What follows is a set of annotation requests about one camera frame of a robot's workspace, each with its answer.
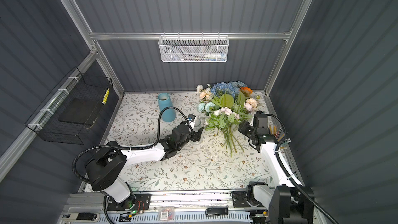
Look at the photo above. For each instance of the yellow marker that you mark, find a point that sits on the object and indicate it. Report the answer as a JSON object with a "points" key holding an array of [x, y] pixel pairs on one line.
{"points": [[105, 97]]}

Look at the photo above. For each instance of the pink pencil cup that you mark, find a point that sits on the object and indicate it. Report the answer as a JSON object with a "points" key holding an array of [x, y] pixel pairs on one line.
{"points": [[279, 135]]}

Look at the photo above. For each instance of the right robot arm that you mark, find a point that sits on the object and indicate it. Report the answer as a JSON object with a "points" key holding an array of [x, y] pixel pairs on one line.
{"points": [[286, 200]]}

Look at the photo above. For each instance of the black wire basket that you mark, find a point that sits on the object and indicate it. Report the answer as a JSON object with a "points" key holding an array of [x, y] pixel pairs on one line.
{"points": [[44, 121]]}

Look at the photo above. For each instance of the white wire basket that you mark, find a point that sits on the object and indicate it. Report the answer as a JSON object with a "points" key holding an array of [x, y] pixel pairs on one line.
{"points": [[191, 49]]}

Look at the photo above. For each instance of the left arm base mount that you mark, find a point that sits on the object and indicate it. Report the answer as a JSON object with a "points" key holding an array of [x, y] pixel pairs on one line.
{"points": [[138, 202]]}

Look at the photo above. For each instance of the black pad in basket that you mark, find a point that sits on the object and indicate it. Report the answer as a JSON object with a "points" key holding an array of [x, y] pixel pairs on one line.
{"points": [[80, 111]]}

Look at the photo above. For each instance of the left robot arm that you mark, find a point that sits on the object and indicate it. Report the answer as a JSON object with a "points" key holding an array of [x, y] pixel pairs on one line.
{"points": [[104, 168]]}

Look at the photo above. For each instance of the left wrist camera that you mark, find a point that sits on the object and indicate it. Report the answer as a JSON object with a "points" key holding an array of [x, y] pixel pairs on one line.
{"points": [[191, 120]]}

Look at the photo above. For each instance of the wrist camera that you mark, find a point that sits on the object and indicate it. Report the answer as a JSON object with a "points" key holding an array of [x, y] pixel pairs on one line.
{"points": [[191, 120], [260, 120]]}

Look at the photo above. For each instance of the blue hydrangea flower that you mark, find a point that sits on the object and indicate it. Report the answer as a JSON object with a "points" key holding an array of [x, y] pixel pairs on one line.
{"points": [[232, 88]]}

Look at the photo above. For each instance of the clear glass vase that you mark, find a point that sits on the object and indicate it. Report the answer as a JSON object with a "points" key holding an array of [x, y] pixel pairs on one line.
{"points": [[197, 122]]}

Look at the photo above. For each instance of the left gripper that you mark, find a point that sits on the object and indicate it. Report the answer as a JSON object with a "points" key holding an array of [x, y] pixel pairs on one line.
{"points": [[195, 138]]}

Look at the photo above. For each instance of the teal ceramic vase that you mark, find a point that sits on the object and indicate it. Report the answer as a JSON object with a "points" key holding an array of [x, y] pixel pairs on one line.
{"points": [[165, 102]]}

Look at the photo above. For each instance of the white tube in basket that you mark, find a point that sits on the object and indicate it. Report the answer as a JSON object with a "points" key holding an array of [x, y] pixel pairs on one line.
{"points": [[216, 56]]}

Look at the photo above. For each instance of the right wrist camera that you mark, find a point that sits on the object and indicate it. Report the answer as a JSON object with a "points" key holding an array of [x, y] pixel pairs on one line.
{"points": [[260, 120]]}

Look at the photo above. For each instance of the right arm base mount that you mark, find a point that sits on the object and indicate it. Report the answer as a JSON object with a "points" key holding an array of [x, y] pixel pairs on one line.
{"points": [[240, 199]]}

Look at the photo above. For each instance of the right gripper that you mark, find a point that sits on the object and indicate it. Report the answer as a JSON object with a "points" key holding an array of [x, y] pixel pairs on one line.
{"points": [[243, 127]]}

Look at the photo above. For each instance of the peach peony stem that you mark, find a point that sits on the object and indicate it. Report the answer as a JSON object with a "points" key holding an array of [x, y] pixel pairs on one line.
{"points": [[251, 105]]}

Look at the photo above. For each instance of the lilac white flower bunch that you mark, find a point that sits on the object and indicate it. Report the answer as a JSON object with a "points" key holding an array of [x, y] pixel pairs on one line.
{"points": [[228, 113]]}

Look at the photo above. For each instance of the light blue flower stem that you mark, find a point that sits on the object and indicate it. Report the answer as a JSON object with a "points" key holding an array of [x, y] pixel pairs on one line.
{"points": [[206, 107]]}

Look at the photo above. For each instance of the small clear parts box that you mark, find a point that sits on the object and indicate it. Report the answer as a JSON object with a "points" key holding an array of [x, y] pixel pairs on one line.
{"points": [[166, 214]]}

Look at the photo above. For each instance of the black remote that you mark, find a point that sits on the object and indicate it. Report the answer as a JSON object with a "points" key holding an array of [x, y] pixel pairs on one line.
{"points": [[216, 211]]}

